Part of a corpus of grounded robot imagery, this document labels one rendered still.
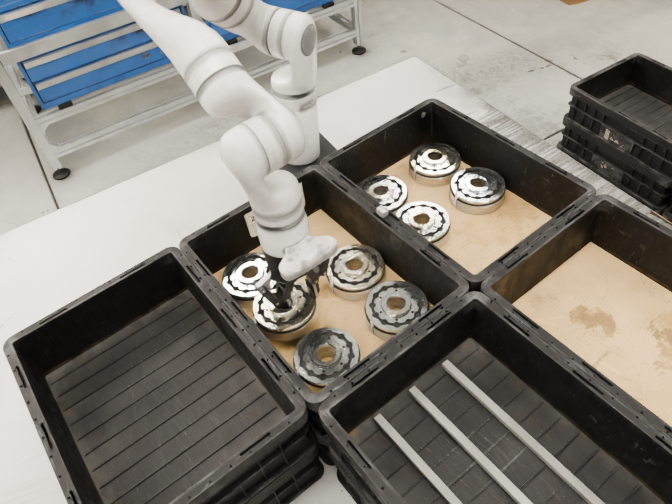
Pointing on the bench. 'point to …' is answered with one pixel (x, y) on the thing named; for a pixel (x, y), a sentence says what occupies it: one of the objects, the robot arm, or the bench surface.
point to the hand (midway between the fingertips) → (300, 296)
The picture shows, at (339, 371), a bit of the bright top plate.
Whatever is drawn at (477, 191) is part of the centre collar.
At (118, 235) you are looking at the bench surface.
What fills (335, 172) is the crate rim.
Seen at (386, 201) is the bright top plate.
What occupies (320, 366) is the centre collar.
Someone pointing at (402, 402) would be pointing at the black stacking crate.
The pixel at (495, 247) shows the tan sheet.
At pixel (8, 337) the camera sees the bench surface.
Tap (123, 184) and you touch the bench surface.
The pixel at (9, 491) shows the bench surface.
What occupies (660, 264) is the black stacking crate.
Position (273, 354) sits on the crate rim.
